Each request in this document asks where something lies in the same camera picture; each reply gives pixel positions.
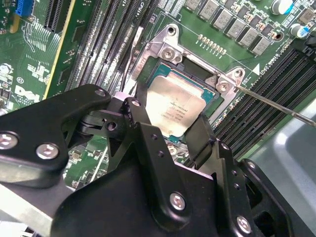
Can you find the silver CPU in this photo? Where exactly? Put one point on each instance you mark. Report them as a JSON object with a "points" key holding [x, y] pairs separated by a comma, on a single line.
{"points": [[172, 98]]}

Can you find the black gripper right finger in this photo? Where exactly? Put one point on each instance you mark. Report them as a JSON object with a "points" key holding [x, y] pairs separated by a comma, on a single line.
{"points": [[234, 187]]}

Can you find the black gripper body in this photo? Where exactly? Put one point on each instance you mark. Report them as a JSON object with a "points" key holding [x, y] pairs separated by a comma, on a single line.
{"points": [[111, 209]]}

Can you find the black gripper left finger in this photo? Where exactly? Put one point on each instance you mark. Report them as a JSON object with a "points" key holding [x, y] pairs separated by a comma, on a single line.
{"points": [[37, 123]]}

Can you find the metal socket cover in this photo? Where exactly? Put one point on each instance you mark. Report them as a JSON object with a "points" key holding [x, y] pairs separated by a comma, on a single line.
{"points": [[138, 38]]}

